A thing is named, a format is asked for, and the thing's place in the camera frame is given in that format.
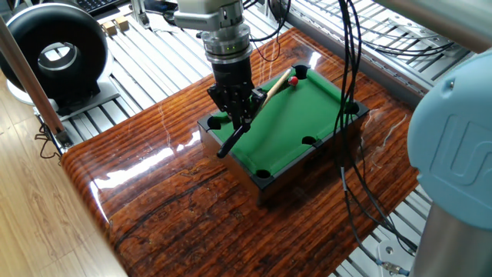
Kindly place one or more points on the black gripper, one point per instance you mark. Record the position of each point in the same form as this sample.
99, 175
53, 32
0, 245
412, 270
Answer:
232, 75

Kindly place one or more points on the red white pool ball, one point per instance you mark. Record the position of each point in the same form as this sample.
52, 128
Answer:
293, 81

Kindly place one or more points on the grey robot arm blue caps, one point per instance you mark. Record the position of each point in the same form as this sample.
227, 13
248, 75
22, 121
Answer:
453, 134

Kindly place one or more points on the mini green pool table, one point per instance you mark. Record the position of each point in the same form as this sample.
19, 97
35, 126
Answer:
284, 131

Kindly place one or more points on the aluminium profile upright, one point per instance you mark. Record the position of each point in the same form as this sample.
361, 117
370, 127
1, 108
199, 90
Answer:
140, 13

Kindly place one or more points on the small wooden block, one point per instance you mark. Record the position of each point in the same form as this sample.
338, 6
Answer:
109, 28
122, 23

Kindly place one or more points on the black keyboard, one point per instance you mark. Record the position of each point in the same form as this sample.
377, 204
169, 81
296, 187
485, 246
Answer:
94, 4

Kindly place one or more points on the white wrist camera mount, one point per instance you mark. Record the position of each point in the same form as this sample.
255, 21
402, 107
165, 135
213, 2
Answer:
200, 15

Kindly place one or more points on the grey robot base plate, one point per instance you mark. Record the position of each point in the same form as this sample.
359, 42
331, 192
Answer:
388, 250

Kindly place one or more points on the slanted frame post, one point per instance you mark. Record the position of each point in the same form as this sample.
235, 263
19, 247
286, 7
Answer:
30, 84

